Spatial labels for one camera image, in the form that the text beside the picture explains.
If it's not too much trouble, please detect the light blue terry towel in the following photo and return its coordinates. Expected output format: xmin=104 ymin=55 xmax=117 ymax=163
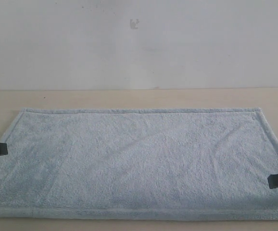
xmin=0 ymin=108 xmax=278 ymax=221

